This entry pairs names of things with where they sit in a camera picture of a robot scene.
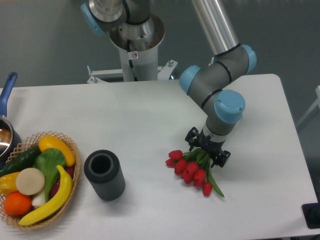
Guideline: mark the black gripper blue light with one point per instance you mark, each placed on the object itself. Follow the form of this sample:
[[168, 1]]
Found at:
[[211, 143]]

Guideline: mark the red tulip bouquet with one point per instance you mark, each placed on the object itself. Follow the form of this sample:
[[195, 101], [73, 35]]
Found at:
[[194, 167]]

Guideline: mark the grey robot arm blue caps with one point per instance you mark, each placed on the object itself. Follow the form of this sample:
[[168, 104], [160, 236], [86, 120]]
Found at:
[[207, 86]]

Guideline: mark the dark grey ribbed vase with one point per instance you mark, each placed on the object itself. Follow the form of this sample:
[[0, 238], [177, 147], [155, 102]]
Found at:
[[103, 170]]

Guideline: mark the black device at table edge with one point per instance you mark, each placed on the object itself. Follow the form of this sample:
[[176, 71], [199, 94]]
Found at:
[[311, 212]]

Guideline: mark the dark red fruit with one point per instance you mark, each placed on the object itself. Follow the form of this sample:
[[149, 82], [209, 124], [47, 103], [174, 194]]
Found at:
[[70, 170]]

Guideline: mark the yellow banana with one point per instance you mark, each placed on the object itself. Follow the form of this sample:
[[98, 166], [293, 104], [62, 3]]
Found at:
[[54, 204]]

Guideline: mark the green bok choy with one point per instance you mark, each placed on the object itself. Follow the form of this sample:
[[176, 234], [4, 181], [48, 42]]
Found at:
[[47, 163]]

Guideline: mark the yellow squash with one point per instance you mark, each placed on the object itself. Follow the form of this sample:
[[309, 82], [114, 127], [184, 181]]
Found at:
[[48, 142]]

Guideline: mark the beige round disc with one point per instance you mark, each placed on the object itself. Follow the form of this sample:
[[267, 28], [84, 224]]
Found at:
[[30, 181]]

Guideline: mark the green cucumber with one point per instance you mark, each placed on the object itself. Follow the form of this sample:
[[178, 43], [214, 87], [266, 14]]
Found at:
[[22, 161]]

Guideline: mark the orange fruit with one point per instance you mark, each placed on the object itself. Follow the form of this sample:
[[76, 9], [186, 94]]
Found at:
[[17, 204]]

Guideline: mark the yellow bell pepper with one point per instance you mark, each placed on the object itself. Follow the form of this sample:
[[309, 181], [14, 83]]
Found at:
[[8, 183]]

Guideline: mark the woven wicker basket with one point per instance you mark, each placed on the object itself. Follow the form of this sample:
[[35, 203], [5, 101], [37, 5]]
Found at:
[[29, 142]]

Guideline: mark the white frame at right edge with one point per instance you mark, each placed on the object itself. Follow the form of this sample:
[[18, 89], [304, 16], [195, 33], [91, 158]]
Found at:
[[310, 113]]

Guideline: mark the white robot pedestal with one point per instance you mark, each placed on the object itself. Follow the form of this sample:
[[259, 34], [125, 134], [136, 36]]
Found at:
[[138, 52]]

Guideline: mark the blue handled saucepan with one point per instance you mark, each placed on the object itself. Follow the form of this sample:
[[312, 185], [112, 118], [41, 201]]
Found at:
[[9, 138]]

